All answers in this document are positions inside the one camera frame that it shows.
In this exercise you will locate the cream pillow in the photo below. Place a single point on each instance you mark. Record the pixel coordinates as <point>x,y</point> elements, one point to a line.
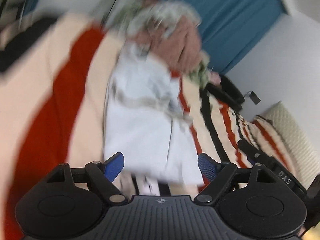
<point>295,130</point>

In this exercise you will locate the black wall socket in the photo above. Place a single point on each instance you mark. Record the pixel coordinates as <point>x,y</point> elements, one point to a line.
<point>254,97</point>

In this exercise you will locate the wide blue curtain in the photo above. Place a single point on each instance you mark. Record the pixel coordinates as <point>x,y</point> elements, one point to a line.
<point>237,17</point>

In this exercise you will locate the pale green fleece blanket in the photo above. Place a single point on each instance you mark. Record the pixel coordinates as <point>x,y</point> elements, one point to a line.
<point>201,72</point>

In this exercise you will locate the pink fluffy blanket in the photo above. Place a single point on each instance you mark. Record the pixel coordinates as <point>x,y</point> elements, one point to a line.
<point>180,45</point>

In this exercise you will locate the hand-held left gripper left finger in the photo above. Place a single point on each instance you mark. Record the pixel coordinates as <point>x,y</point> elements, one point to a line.
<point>115,165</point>

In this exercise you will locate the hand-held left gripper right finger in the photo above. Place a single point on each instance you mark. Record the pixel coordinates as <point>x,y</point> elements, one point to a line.
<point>207,166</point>

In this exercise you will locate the striped fleece blanket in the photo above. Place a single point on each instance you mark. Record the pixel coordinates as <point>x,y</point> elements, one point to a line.
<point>40,100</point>

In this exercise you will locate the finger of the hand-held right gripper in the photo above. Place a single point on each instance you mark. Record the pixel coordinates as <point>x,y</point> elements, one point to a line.
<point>255,153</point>

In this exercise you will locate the white t-shirt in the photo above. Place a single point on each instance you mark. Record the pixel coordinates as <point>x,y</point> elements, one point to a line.
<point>140,130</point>

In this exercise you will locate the grey hoodie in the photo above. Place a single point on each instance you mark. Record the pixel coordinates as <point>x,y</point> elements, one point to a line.
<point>160,11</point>

